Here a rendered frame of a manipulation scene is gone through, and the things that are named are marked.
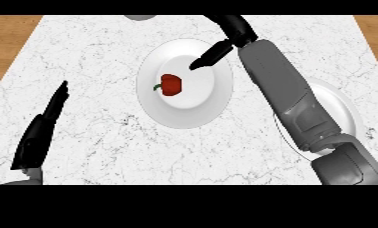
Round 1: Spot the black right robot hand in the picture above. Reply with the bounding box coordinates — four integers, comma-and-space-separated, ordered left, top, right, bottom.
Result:
187, 15, 259, 71

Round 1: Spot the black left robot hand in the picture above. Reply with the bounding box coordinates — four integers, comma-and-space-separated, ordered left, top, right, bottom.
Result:
10, 80, 70, 175

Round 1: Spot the red bell pepper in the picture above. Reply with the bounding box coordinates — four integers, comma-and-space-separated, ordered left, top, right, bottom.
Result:
152, 73, 184, 97

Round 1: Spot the white round plate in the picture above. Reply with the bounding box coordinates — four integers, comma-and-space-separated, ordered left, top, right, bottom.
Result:
271, 77, 364, 160
135, 38, 234, 130

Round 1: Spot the grey round object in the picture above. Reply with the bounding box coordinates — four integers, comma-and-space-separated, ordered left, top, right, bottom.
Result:
122, 15, 159, 22

